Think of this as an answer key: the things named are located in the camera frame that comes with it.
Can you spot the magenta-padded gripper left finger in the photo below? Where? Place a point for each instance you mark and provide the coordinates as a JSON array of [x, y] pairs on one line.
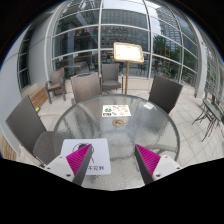
[[60, 165]]

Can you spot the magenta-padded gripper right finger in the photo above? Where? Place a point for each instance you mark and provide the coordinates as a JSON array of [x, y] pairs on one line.
[[165, 165]]

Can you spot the wooden slatted bench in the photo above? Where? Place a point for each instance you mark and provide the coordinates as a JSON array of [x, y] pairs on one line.
[[7, 150], [39, 98]]

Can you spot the grey wicker armchair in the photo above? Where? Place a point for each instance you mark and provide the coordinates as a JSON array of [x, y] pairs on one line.
[[111, 73], [57, 78]]

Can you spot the gold menu stand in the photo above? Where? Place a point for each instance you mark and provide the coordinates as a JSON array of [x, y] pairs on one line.
[[128, 52]]

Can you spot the colourful printed sheet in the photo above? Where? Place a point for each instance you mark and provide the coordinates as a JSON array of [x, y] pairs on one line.
[[116, 110]]

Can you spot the green metal side table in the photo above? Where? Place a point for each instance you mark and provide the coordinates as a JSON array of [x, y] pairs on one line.
[[211, 110]]

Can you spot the tan tape roll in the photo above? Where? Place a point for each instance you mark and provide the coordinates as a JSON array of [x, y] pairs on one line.
[[115, 123]]

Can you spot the white printed mouse pad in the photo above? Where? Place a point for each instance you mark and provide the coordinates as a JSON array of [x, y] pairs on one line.
[[101, 153]]

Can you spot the grey wicker chair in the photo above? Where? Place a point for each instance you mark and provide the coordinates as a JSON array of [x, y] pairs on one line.
[[25, 125], [86, 87], [165, 93]]

